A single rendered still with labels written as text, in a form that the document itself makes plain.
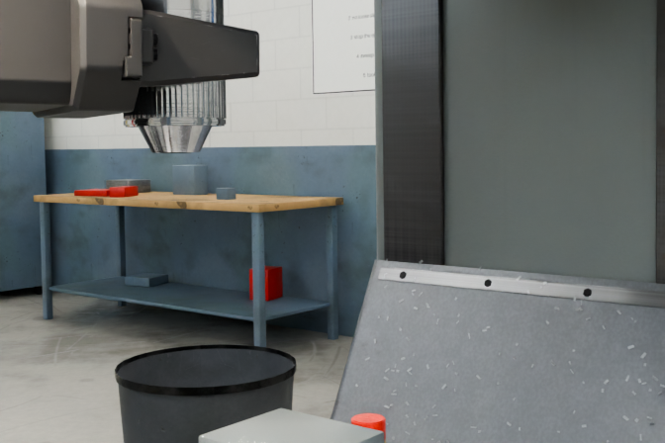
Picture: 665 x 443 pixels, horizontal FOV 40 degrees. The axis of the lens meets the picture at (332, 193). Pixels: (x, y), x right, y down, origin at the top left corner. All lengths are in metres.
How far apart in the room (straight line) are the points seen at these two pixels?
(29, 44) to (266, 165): 5.80
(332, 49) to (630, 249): 5.16
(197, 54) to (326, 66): 5.44
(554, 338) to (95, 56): 0.45
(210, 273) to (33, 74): 6.26
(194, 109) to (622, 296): 0.39
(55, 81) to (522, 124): 0.45
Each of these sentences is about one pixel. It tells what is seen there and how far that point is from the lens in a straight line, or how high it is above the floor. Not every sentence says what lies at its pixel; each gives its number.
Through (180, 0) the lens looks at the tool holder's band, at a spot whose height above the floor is 1.26.
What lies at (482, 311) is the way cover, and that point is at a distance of 0.74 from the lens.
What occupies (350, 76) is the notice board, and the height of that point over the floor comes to 1.62.
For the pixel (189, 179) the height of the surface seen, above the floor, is 0.99.
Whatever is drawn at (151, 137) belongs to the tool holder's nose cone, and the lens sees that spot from 0.42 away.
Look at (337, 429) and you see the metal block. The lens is 0.40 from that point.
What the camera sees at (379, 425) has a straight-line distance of 0.43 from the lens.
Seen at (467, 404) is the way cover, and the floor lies 1.00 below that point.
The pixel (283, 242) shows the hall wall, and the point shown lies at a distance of 6.09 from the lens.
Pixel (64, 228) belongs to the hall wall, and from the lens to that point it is 7.96.
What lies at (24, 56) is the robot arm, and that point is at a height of 1.23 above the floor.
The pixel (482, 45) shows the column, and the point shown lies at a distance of 0.76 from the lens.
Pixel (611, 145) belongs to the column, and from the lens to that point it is 0.71.
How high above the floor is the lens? 1.20
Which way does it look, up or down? 3 degrees down
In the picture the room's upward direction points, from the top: 1 degrees counter-clockwise
